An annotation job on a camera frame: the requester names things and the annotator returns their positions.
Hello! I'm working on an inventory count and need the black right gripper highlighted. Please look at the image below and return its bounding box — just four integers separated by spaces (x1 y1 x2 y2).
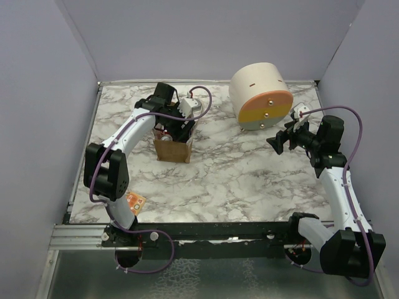
267 117 322 154

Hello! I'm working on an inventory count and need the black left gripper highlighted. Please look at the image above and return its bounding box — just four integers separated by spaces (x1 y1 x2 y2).
160 102 195 141

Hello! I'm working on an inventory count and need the red Coke can front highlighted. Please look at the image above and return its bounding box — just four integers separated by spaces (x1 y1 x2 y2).
160 134 173 141

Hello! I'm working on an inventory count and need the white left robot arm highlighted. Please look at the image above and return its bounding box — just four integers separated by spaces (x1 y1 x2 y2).
84 83 202 246

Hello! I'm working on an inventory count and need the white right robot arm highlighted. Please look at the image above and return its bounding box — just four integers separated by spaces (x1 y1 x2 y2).
267 115 386 278

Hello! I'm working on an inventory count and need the cream three-drawer round cabinet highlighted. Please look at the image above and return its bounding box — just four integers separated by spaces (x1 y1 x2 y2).
228 62 294 131

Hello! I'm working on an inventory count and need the orange snack packet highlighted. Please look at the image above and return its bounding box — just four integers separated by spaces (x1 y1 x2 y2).
126 192 147 216

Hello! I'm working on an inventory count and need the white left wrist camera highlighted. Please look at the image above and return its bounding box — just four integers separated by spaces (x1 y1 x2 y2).
178 98 203 118

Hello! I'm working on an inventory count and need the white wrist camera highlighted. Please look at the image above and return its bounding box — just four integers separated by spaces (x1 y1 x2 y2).
291 102 311 131
178 98 203 118

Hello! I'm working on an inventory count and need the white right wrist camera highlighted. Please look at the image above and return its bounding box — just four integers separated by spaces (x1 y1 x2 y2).
291 102 311 131

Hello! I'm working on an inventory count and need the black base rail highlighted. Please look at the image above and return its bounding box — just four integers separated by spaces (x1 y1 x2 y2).
102 221 310 260

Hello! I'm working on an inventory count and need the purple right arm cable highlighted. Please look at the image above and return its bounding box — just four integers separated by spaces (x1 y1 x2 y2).
285 105 375 287

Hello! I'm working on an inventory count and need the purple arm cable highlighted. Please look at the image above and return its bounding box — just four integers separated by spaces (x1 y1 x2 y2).
89 86 213 275
285 105 375 287

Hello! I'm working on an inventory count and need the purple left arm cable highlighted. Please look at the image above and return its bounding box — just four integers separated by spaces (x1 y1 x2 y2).
89 86 213 275

